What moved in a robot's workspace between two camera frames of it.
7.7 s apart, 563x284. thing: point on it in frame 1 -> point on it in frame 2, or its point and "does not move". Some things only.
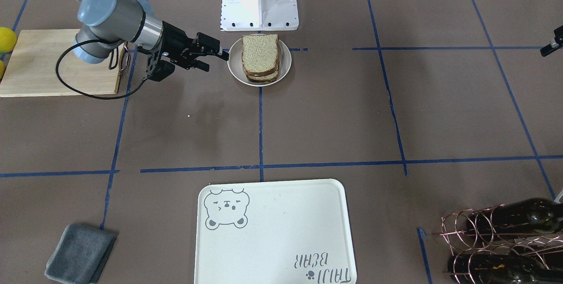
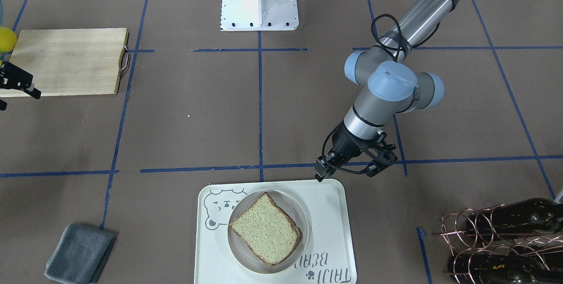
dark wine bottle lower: [500, 268] does not move
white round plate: [235, 63] -> [294, 210]
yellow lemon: [8, 40] does not move
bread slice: [260, 54] -> [266, 231]
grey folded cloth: [80, 255] does not move
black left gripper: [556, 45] -> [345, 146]
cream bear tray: [289, 232] does not move
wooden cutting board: [43, 63] does not move
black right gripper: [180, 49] -> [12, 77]
